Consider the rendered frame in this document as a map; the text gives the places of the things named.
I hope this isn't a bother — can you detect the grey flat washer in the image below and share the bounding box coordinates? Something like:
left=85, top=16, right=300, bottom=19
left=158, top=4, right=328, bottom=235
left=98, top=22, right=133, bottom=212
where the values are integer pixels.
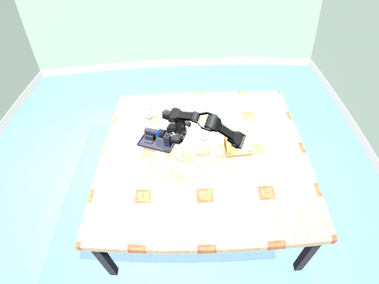
left=144, top=113, right=153, bottom=120

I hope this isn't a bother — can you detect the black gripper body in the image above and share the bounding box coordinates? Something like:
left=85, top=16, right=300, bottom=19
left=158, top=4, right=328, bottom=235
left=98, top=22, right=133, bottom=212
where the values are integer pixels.
left=170, top=121, right=191, bottom=144

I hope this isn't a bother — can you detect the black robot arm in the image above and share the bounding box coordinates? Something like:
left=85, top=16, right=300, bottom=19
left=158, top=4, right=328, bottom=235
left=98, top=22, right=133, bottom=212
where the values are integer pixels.
left=161, top=107, right=246, bottom=149

